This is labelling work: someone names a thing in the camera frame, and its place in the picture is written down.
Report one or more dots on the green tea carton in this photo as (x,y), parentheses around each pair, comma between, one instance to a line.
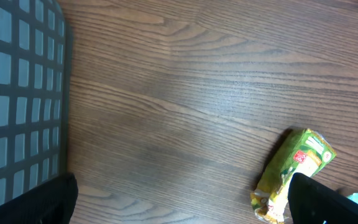
(304,151)

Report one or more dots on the grey plastic shopping basket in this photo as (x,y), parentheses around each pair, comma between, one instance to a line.
(35,63)

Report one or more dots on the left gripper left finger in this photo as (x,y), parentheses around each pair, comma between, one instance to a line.
(52,202)

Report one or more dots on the teal snack packet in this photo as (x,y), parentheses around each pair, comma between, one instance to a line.
(353,197)

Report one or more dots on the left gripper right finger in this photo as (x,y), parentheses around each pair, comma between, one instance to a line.
(311,202)

